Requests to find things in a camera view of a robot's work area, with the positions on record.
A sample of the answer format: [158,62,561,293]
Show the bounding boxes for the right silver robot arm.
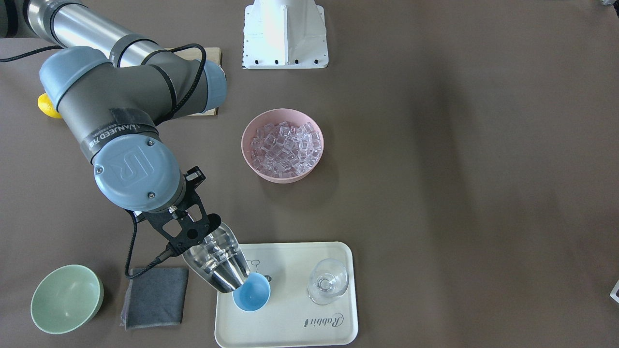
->
[1,0,227,256]

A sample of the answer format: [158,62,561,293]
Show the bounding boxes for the blue cup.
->
[233,272,271,312]

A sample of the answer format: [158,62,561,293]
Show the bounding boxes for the green bowl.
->
[30,264,104,334]

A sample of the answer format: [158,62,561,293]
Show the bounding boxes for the wine glass on tray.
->
[307,258,349,305]

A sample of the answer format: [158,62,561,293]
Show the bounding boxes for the cream serving tray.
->
[214,242,359,348]

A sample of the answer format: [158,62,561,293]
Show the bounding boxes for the wooden cutting board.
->
[167,43,227,119]

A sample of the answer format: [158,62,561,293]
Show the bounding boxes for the clear ice cubes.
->
[249,121,324,179]

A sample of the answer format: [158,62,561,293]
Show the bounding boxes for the metal ice scoop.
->
[182,223,251,293]

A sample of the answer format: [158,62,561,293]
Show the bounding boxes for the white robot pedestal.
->
[242,0,329,69]

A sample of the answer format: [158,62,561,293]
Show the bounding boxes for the dark grey cloth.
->
[121,267,189,331]

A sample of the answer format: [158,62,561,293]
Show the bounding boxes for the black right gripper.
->
[141,167,221,256]

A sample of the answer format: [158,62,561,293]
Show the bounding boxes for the pink bowl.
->
[241,108,324,184]

